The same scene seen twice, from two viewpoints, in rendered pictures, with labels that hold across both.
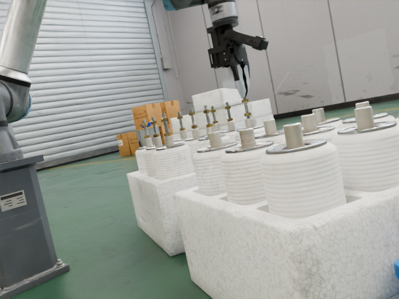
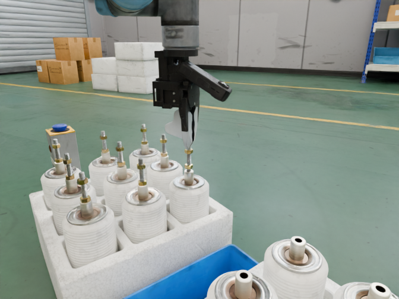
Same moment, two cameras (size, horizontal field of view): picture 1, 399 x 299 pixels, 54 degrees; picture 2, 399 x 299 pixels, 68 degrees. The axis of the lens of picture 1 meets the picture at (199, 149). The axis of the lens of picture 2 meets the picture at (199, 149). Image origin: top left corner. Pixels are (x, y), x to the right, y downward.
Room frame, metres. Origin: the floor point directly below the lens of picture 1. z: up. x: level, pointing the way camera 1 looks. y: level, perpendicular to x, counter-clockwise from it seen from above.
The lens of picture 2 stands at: (0.48, 0.00, 0.57)
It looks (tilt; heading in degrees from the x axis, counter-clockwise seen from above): 20 degrees down; 344
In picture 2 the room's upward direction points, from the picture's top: straight up
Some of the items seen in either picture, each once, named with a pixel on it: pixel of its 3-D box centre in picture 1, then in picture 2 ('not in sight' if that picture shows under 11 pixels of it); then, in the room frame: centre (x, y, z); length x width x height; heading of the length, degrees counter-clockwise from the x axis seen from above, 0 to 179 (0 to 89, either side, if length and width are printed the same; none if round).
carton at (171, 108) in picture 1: (167, 113); (88, 48); (5.41, 0.34, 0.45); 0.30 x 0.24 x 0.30; 44
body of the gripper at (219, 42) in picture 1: (227, 45); (177, 79); (1.10, -0.13, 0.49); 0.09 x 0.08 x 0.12; 57
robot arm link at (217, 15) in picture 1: (223, 15); (180, 38); (1.09, -0.14, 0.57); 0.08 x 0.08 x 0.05
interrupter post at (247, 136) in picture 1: (247, 139); not in sight; (0.60, -0.08, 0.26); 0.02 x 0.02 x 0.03
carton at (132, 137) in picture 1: (143, 141); (63, 72); (5.03, 0.68, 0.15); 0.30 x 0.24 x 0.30; 45
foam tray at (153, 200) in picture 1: (207, 191); (127, 231); (1.16, 0.00, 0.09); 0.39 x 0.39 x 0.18; 20
